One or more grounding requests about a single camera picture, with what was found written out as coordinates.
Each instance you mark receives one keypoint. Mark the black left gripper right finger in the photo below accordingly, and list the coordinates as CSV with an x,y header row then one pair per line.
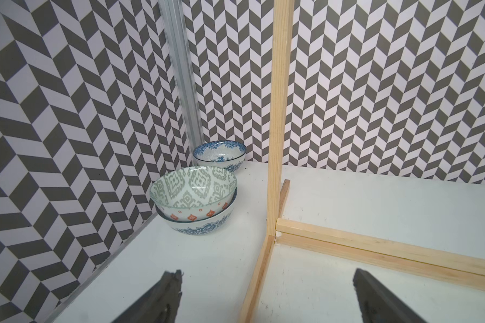
x,y
378,304

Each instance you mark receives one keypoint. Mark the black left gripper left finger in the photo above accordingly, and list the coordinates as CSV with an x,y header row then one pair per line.
x,y
159,304

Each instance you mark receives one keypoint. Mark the blue rimmed bottom bowl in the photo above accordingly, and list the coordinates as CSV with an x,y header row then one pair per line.
x,y
204,226

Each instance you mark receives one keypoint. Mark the green patterned bowl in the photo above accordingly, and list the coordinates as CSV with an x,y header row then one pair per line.
x,y
194,193

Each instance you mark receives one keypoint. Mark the blue patterned small bowl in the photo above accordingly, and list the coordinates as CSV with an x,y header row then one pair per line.
x,y
229,155

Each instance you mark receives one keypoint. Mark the left aluminium corner profile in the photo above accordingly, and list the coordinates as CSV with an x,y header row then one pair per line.
x,y
176,34

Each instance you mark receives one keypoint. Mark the wooden clothes rack frame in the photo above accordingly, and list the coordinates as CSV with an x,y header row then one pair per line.
x,y
415,260

